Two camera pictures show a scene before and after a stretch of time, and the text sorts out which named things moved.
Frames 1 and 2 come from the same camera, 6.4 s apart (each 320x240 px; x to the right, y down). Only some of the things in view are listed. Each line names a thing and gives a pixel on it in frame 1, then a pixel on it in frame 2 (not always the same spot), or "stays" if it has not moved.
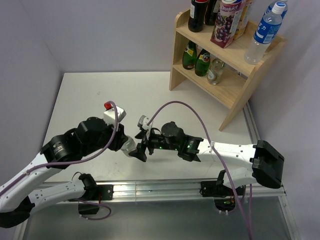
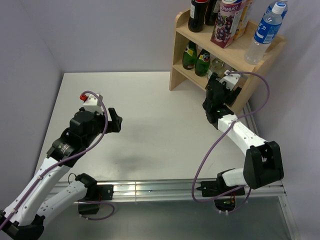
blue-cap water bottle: (266, 30) stays
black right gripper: (139, 152) → (231, 99)
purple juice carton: (228, 13) stays
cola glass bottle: (197, 13) stays
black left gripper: (119, 139) → (114, 125)
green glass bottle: (189, 55) stays
